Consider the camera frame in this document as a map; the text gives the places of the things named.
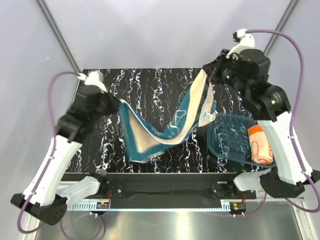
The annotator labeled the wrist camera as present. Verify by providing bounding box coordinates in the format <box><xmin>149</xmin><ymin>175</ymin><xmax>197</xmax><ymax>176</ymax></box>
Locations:
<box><xmin>226</xmin><ymin>28</ymin><xmax>255</xmax><ymax>59</ymax></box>
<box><xmin>77</xmin><ymin>70</ymin><xmax>108</xmax><ymax>93</ymax></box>

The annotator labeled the left aluminium frame post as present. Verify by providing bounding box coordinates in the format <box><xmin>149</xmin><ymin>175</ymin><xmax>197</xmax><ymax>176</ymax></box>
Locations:
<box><xmin>35</xmin><ymin>0</ymin><xmax>82</xmax><ymax>72</ymax></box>

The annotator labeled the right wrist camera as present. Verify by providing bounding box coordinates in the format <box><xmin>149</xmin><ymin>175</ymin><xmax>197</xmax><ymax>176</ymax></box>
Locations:
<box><xmin>226</xmin><ymin>28</ymin><xmax>255</xmax><ymax>59</ymax></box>

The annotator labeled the purple cable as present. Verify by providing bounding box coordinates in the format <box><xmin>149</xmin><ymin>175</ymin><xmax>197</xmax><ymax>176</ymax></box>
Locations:
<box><xmin>246</xmin><ymin>29</ymin><xmax>320</xmax><ymax>217</ymax></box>
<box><xmin>17</xmin><ymin>71</ymin><xmax>106</xmax><ymax>240</ymax></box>

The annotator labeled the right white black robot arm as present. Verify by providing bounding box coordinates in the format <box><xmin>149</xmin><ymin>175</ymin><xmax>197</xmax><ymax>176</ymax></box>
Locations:
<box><xmin>202</xmin><ymin>48</ymin><xmax>320</xmax><ymax>199</ymax></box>

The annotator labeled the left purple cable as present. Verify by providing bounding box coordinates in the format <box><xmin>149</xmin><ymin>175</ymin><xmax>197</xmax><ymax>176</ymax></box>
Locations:
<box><xmin>17</xmin><ymin>71</ymin><xmax>106</xmax><ymax>240</ymax></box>

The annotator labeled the teal and cream towel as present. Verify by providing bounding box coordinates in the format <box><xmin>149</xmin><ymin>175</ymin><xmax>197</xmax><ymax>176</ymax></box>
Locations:
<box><xmin>118</xmin><ymin>68</ymin><xmax>217</xmax><ymax>164</ymax></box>

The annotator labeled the orange cartoon print towel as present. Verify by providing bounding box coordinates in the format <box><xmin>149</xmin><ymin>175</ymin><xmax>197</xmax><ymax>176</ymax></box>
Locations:
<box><xmin>247</xmin><ymin>125</ymin><xmax>274</xmax><ymax>165</ymax></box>

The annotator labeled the left small connector board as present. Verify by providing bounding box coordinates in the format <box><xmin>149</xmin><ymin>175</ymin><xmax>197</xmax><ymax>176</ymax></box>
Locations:
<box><xmin>96</xmin><ymin>201</ymin><xmax>110</xmax><ymax>210</ymax></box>

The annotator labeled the small connector board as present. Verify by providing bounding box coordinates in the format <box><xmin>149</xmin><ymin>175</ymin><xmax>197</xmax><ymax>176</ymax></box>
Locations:
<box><xmin>96</xmin><ymin>201</ymin><xmax>110</xmax><ymax>210</ymax></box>
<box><xmin>230</xmin><ymin>202</ymin><xmax>247</xmax><ymax>214</ymax></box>

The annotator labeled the blue translucent plastic tray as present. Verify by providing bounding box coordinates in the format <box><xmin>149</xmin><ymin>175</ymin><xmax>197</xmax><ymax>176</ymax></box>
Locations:
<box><xmin>206</xmin><ymin>113</ymin><xmax>277</xmax><ymax>169</ymax></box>

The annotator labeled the slotted grey cable duct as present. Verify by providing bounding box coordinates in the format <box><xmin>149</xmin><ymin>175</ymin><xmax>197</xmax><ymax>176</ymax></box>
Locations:
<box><xmin>67</xmin><ymin>201</ymin><xmax>233</xmax><ymax>213</ymax></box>

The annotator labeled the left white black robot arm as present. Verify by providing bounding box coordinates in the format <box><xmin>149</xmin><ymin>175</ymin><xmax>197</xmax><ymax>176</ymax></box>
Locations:
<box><xmin>10</xmin><ymin>82</ymin><xmax>119</xmax><ymax>226</ymax></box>

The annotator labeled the aluminium frame post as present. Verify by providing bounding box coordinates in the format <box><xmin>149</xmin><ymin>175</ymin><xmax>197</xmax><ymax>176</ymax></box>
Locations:
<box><xmin>264</xmin><ymin>0</ymin><xmax>300</xmax><ymax>55</ymax></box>
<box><xmin>35</xmin><ymin>0</ymin><xmax>82</xmax><ymax>72</ymax></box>

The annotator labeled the right small connector board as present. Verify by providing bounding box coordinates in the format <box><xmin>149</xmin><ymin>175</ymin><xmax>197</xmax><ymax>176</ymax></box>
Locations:
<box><xmin>230</xmin><ymin>202</ymin><xmax>247</xmax><ymax>214</ymax></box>

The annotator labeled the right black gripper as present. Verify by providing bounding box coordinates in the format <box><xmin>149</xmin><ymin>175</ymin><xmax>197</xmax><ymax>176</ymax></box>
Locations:
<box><xmin>203</xmin><ymin>49</ymin><xmax>250</xmax><ymax>100</ymax></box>

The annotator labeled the right aluminium frame post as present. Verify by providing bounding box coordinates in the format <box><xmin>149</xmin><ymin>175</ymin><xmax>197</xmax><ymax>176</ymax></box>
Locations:
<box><xmin>264</xmin><ymin>0</ymin><xmax>300</xmax><ymax>55</ymax></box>

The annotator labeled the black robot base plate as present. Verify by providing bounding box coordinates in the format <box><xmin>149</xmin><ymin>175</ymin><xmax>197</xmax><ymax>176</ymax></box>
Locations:
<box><xmin>79</xmin><ymin>171</ymin><xmax>257</xmax><ymax>210</ymax></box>

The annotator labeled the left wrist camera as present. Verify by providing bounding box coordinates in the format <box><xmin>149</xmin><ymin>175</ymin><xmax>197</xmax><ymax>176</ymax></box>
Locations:
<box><xmin>77</xmin><ymin>70</ymin><xmax>108</xmax><ymax>93</ymax></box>

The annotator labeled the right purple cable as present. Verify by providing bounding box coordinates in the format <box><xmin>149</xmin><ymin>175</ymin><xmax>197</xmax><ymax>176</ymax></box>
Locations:
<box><xmin>246</xmin><ymin>29</ymin><xmax>320</xmax><ymax>217</ymax></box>

